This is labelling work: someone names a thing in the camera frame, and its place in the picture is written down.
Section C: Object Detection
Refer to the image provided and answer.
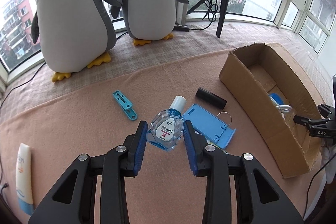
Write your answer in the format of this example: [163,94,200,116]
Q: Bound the black cylinder tube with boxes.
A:
[195,87,227,110]

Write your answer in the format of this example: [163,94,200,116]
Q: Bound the penguin plush toy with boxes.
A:
[121,0,189,46]
[31,0,122,83]

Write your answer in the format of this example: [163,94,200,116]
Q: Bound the round blue case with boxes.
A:
[269,93,284,107]

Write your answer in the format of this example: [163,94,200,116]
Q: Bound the blue plastic phone stand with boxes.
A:
[182,104,236,149]

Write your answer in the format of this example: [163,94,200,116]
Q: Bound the checkered pink cloth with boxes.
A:
[0,21,334,122]

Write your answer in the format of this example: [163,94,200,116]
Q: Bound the right penguin plush toy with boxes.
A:
[121,0,189,46]

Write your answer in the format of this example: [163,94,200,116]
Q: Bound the white tube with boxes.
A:
[15,143,34,215]

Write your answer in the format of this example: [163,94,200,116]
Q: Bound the left penguin plush toy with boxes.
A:
[31,0,122,83]

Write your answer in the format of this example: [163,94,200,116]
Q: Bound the silver key with ring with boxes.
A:
[217,111,232,126]

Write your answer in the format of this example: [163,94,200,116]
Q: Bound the black inline cable remote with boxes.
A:
[173,24,190,32]

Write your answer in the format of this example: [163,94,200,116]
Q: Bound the white cable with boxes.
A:
[270,97,293,115]

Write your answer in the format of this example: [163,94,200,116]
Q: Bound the clear blue eye-drop bottle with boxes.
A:
[146,96,186,151]

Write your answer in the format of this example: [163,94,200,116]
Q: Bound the black cable on sill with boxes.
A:
[0,61,47,109]

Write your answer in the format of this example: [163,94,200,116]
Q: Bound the teal plastic clip tool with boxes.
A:
[112,90,138,121]

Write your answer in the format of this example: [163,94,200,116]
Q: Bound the brown cardboard box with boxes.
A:
[219,44,323,178]

